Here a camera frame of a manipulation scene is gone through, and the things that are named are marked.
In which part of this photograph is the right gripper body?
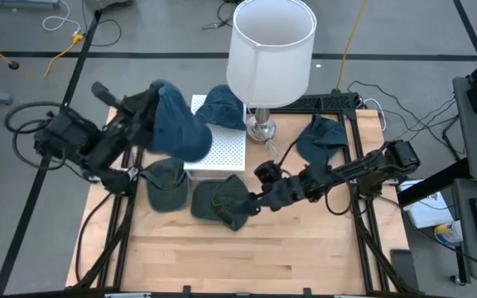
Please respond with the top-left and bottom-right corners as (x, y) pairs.
(258, 177), (308, 213)

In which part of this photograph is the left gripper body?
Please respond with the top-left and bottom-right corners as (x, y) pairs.
(91, 81), (161, 148)

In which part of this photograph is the dark green hat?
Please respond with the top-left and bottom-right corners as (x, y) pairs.
(140, 156), (190, 214)
(190, 173), (261, 233)

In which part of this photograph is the blue denim hat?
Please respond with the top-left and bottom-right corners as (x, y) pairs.
(195, 84), (248, 132)
(146, 79), (214, 163)

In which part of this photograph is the dark teal hat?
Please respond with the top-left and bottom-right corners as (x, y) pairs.
(295, 113), (349, 169)

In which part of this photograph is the white perforated shelf riser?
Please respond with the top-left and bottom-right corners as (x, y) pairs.
(183, 94), (248, 173)

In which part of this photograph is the silver lamp base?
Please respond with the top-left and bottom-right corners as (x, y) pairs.
(245, 107), (277, 145)

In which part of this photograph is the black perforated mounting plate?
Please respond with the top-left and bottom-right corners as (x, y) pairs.
(282, 91), (362, 111)

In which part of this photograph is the white lamp shade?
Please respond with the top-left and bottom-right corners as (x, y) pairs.
(225, 0), (318, 109)

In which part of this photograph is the black tablet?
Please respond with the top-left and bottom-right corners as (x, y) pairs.
(389, 248), (420, 293)

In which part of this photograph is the white paper box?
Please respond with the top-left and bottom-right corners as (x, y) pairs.
(397, 178), (455, 229)

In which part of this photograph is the black desk beam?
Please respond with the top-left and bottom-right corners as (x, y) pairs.
(395, 159), (471, 208)

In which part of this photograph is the wipes canister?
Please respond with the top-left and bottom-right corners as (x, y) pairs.
(433, 219), (464, 245)

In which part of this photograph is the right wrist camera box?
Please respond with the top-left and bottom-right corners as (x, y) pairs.
(253, 160), (283, 185)

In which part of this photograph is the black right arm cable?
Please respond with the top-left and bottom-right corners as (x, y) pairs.
(277, 138), (354, 217)

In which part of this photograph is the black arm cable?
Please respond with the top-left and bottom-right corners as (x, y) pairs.
(277, 138), (354, 217)
(4, 101), (64, 171)

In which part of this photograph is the bundled white lamp cord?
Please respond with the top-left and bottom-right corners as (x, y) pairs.
(258, 138), (283, 157)

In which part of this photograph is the black aluminium frame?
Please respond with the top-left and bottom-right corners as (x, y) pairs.
(72, 91), (417, 298)

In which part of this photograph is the black floor cable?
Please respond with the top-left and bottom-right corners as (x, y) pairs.
(81, 0), (123, 47)
(201, 0), (239, 31)

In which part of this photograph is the yellow extension cord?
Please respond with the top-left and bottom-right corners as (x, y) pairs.
(41, 32), (86, 80)

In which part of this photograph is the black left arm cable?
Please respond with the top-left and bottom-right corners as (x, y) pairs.
(4, 101), (64, 171)

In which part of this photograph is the white floor cable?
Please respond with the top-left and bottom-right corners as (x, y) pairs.
(41, 0), (82, 34)

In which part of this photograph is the black cable bundle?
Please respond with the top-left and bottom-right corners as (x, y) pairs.
(345, 80), (471, 158)

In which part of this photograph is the yellow hanging power cord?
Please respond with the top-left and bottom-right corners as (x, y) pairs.
(335, 0), (368, 93)

